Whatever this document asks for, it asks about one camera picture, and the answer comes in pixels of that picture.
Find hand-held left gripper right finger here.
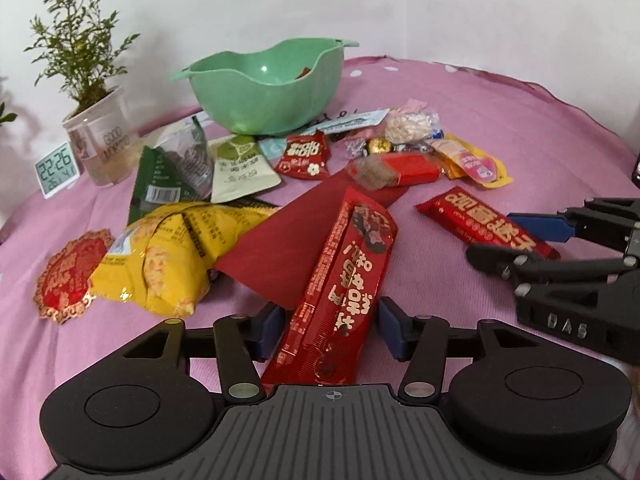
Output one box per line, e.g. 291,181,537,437
377,297,523,406

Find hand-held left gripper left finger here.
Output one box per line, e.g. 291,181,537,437
122,302,287,406

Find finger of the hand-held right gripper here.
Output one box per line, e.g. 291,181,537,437
467,245,640,302
507,197,640,252

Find long red snack packet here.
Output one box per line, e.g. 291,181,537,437
260,187,400,386

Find red snack packet white letters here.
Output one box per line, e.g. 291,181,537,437
415,186,561,261

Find green plastic bowl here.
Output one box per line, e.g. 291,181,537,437
169,37,360,136

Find yellow pink snack packet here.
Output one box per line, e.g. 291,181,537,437
430,132,515,190

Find pink dotted tablecloth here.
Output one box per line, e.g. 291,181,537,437
0,55,640,480

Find yellow chip bag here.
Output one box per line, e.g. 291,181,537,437
90,197,281,318

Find red clear wrapped bar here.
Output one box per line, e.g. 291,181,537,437
380,154,441,186

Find clear wrapped brown candy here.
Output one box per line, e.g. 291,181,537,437
347,157,401,191

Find cream green snack packet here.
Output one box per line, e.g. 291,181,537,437
207,134,282,204

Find clear puffed snack packet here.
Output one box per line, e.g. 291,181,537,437
384,105,443,143

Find small red snack packet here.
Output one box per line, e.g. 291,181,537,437
275,130,333,180

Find dark green snack packet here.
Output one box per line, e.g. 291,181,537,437
127,146,201,226

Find grey green foil packet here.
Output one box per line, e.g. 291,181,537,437
160,116,216,198

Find red gold paper ornament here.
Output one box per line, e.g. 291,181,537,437
32,229,116,325

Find light blue flat packet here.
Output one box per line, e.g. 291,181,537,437
312,109,390,136

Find white plant pot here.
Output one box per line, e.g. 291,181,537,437
62,85,141,187

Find white digital clock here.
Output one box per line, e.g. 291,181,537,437
34,141,81,198

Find feathery green plant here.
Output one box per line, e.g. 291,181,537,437
24,0,141,116

